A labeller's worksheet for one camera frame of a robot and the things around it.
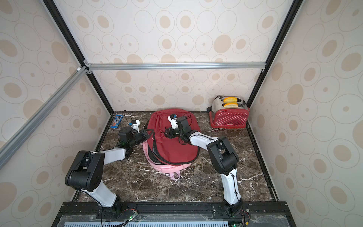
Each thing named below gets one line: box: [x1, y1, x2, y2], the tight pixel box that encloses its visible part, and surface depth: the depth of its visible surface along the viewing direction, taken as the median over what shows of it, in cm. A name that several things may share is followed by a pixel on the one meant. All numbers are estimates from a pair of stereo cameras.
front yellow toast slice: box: [223, 102, 239, 109], surface depth 99 cm
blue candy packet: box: [110, 114, 124, 129], surface depth 115 cm
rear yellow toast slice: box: [223, 96, 238, 104], surface depth 103 cm
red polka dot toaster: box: [207, 95, 250, 129], surface depth 104 cm
